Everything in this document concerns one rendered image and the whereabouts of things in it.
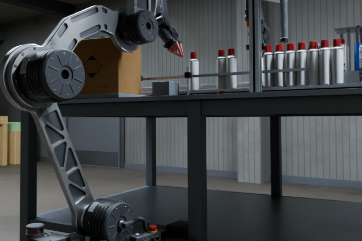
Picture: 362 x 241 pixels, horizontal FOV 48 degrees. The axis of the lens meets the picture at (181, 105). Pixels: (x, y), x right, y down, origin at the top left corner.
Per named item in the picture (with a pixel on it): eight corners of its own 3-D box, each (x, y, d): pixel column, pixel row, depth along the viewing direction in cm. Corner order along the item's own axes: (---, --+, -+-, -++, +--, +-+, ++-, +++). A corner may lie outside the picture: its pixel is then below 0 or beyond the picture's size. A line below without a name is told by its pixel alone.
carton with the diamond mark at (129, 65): (141, 96, 212) (141, 44, 213) (118, 93, 190) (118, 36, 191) (91, 98, 223) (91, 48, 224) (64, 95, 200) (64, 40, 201)
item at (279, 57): (286, 87, 195) (285, 44, 196) (283, 86, 191) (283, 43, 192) (275, 87, 198) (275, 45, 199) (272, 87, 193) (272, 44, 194)
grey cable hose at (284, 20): (289, 42, 185) (288, -4, 186) (287, 41, 182) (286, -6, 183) (281, 43, 187) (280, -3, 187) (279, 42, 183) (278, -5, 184)
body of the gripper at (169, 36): (182, 43, 224) (175, 34, 227) (172, 39, 215) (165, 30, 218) (174, 52, 226) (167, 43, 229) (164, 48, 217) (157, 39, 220)
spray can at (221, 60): (228, 90, 210) (228, 50, 211) (224, 89, 206) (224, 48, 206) (218, 90, 213) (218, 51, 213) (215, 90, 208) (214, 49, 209)
